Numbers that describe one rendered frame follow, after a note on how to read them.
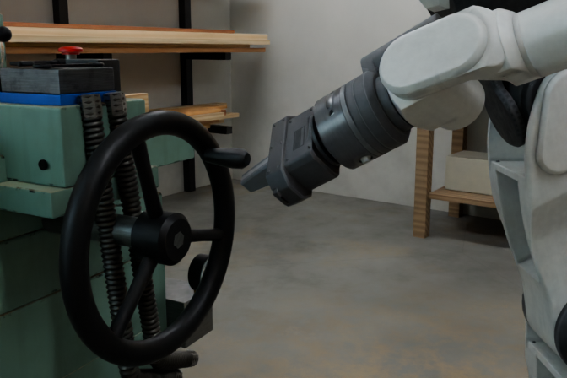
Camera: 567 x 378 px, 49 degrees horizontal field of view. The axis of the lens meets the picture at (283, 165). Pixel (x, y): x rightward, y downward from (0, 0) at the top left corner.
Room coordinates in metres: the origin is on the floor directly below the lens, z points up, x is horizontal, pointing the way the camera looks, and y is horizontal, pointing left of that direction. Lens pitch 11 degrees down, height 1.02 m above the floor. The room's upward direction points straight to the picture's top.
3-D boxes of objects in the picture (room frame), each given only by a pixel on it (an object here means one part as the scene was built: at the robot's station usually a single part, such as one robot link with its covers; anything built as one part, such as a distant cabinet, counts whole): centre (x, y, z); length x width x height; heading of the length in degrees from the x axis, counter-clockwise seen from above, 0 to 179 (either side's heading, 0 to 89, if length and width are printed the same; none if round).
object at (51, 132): (0.76, 0.27, 0.91); 0.15 x 0.14 x 0.09; 152
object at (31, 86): (0.77, 0.26, 0.99); 0.13 x 0.11 x 0.06; 152
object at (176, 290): (1.01, 0.19, 0.58); 0.12 x 0.08 x 0.08; 62
